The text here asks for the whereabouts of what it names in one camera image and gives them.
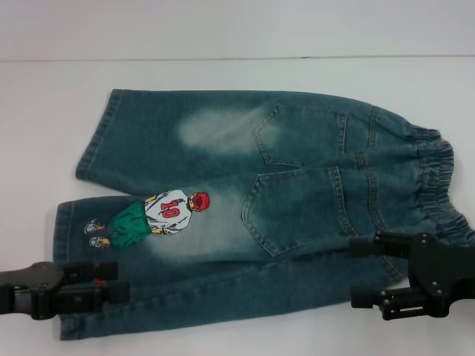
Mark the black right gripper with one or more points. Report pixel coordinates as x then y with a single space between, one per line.
445 267

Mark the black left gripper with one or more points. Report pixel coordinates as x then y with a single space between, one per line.
33 282

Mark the blue denim shorts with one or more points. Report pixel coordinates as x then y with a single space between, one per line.
222 155

